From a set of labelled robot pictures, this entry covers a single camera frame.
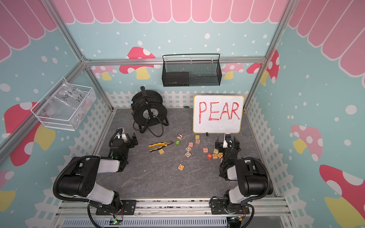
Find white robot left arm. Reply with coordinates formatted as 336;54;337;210
53;128;138;214

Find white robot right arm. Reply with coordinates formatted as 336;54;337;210
210;134;273;214

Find yellow framed whiteboard PEAR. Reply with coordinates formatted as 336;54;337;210
193;95;245;134

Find yellow black pliers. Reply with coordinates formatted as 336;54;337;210
148;141;175;152

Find wooden block orange Q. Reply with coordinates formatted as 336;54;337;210
178;164;184;171

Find clear plastic bag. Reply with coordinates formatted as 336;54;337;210
47;81;95;129

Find black box in basket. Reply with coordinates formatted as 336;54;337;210
162;72;190;87

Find black cable reel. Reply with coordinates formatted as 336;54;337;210
131;86;169;137

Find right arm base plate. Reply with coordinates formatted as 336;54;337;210
209;197;250;215

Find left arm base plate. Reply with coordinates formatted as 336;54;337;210
96;200;137;216

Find white wire basket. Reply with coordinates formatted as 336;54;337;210
30;77;97;132

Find black wire mesh basket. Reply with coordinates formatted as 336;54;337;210
162;53;222;87

